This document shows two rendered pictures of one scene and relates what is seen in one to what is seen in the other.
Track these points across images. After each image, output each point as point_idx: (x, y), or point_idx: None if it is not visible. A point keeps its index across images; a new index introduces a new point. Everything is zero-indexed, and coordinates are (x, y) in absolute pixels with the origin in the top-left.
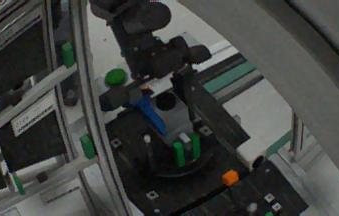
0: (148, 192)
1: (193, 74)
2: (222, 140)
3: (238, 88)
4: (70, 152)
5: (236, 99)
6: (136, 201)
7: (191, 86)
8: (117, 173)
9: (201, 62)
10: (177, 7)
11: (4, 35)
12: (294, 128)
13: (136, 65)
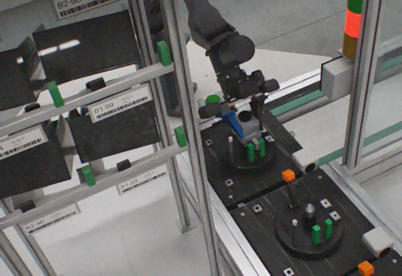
0: (226, 180)
1: (265, 99)
2: (281, 146)
3: (294, 114)
4: (167, 145)
5: (292, 121)
6: (216, 187)
7: (262, 107)
8: (203, 160)
9: (271, 91)
10: (258, 56)
11: (67, 0)
12: (348, 146)
13: (227, 88)
